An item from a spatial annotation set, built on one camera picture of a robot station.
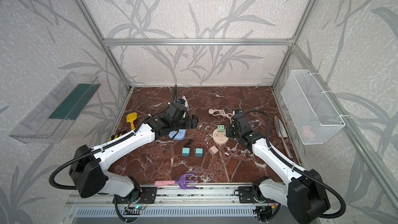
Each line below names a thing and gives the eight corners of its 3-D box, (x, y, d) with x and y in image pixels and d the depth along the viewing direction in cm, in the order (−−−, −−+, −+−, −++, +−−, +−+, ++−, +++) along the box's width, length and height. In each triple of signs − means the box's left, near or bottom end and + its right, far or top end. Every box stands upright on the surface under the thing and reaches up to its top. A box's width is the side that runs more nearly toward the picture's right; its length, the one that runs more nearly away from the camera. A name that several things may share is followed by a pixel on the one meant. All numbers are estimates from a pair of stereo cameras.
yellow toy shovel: (125, 130, 99) (123, 128, 97) (128, 115, 106) (127, 113, 105) (134, 129, 99) (133, 127, 97) (137, 114, 107) (135, 112, 105)
